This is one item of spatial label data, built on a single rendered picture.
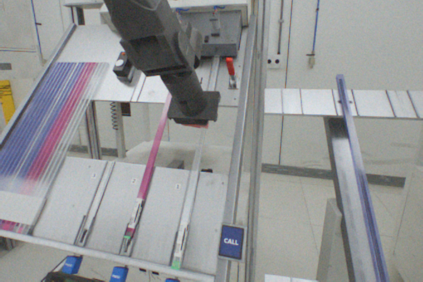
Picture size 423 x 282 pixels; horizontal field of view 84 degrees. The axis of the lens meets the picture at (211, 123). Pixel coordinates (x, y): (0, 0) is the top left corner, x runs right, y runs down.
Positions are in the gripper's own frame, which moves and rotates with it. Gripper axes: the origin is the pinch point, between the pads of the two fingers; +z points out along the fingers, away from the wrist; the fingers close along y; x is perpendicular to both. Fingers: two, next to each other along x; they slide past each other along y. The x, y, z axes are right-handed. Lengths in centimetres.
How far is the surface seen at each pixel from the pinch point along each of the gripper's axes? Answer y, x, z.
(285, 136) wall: -29, -75, 171
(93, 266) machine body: 52, 42, 53
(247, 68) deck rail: -8.3, -18.9, 2.6
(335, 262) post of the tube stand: -29.5, 23.9, 11.6
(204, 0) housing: 5.7, -38.9, -4.1
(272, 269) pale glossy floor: -20, 34, 107
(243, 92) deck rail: -8.1, -10.8, 2.4
